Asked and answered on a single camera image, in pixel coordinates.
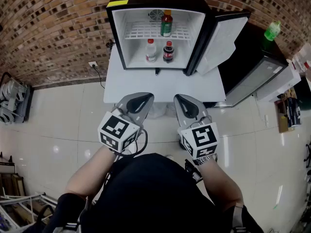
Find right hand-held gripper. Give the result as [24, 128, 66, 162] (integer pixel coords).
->
[173, 95, 221, 159]

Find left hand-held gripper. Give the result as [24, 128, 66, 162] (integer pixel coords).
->
[97, 92, 155, 153]

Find clear bottle red cap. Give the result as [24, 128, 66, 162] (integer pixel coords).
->
[145, 38, 157, 63]

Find dark cola bottle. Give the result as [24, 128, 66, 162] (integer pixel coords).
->
[162, 40, 175, 63]

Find green bottle red cap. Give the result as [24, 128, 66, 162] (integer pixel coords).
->
[160, 9, 174, 37]

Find person's left forearm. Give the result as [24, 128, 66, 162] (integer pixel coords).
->
[65, 144, 117, 199]

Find person's right forearm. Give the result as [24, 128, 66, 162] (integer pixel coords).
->
[198, 156, 244, 211]

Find crumpled clear plastic bag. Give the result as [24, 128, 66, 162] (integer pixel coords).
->
[148, 102, 180, 118]

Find silver wristwatch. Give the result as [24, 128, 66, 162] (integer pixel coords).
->
[193, 154, 217, 166]

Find black glass-door cooler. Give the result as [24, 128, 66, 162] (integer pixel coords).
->
[217, 22, 290, 106]

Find person's body in black clothing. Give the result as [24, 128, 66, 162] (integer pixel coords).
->
[23, 153, 264, 233]

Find open cardboard box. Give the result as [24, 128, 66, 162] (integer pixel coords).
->
[274, 88, 303, 133]

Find white cabinet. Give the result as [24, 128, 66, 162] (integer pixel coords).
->
[255, 59, 302, 103]

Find green plastic bottle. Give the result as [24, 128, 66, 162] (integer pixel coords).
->
[264, 20, 282, 42]

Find grey rack with white parts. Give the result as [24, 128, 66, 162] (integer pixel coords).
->
[0, 71, 34, 125]

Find clear plastic container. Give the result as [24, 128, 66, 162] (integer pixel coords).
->
[291, 42, 311, 80]

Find white metal frames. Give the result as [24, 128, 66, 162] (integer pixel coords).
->
[0, 192, 59, 233]

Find black power cable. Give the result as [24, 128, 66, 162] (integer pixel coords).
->
[93, 66, 105, 89]

